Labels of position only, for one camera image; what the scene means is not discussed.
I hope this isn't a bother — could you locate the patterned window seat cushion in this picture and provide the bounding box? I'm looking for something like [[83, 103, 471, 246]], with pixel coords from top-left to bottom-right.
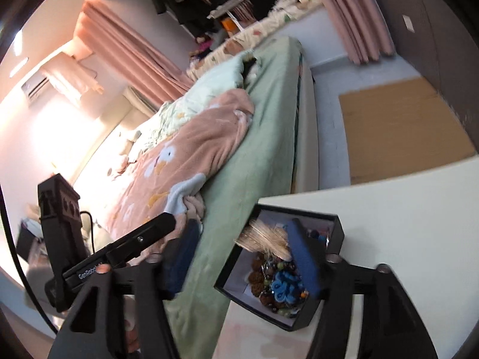
[[186, 0, 323, 81]]

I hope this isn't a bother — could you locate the brown cardboard sheet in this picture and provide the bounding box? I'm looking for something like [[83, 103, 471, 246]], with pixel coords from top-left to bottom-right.
[[339, 77, 477, 185]]

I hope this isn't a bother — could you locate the blue braided bracelet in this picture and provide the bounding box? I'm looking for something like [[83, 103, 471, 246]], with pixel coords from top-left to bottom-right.
[[269, 268, 310, 306]]

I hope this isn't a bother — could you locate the white tassel ornament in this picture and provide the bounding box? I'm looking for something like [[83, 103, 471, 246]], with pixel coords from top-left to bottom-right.
[[235, 219, 292, 262]]

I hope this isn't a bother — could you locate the white foam table pad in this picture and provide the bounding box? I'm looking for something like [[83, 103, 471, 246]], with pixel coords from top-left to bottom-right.
[[214, 158, 478, 358]]

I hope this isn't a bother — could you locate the white air conditioner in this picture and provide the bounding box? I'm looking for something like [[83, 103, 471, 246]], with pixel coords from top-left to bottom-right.
[[21, 72, 49, 103]]

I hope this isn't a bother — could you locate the pink curtain right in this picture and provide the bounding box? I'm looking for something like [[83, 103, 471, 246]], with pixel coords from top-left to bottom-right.
[[322, 0, 395, 65]]

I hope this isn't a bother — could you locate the brown rudraksha bead bracelet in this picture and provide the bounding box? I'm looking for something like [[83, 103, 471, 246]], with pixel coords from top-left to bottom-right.
[[247, 253, 278, 307]]

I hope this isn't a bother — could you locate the green bed sheet mattress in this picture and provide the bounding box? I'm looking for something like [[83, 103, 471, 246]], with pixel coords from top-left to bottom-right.
[[165, 36, 319, 358]]

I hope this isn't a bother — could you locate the pink duck fleece blanket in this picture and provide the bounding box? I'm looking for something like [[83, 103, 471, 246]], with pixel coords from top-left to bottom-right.
[[106, 88, 255, 252]]

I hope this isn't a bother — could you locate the dark wood wardrobe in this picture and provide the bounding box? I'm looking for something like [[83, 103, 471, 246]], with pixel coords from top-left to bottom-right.
[[377, 0, 478, 146]]

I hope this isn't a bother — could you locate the white wall switch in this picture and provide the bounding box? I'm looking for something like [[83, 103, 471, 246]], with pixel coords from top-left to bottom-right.
[[402, 15, 415, 33]]

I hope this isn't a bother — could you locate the pink curtain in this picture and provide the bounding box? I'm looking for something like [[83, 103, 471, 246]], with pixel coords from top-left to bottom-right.
[[74, 0, 193, 105], [322, 0, 395, 65]]

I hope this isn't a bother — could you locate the black jewelry box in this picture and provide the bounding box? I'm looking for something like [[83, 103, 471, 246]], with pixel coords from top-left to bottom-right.
[[214, 204, 344, 331]]

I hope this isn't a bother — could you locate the light green floral quilt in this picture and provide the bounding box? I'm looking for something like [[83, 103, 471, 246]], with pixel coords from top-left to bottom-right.
[[117, 50, 255, 173]]

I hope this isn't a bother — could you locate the pink curtain left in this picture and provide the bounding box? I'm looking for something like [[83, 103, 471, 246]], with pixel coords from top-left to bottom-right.
[[74, 0, 193, 105]]

